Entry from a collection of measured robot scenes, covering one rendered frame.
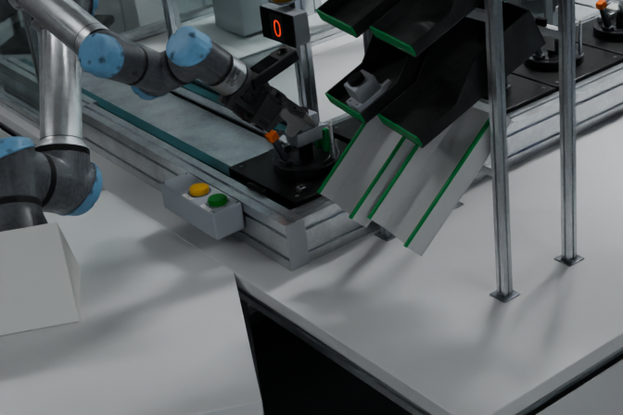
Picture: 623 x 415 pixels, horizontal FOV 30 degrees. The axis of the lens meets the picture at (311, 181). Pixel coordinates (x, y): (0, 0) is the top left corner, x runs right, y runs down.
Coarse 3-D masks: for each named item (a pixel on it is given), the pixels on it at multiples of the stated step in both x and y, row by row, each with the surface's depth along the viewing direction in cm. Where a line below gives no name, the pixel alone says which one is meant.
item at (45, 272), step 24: (0, 240) 208; (24, 240) 208; (48, 240) 209; (0, 264) 210; (24, 264) 210; (48, 264) 211; (72, 264) 222; (0, 288) 212; (24, 288) 213; (48, 288) 213; (72, 288) 215; (0, 312) 214; (24, 312) 215; (48, 312) 216; (72, 312) 216
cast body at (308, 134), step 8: (312, 112) 237; (304, 128) 236; (312, 128) 237; (320, 128) 238; (288, 136) 238; (296, 136) 235; (304, 136) 236; (312, 136) 238; (320, 136) 239; (296, 144) 237; (304, 144) 237
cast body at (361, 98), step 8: (360, 72) 202; (368, 72) 203; (352, 80) 202; (360, 80) 201; (368, 80) 201; (352, 88) 202; (360, 88) 201; (368, 88) 202; (376, 88) 202; (384, 88) 203; (352, 96) 204; (360, 96) 201; (368, 96) 202; (376, 96) 203; (352, 104) 204; (360, 104) 202; (368, 104) 203; (360, 112) 203
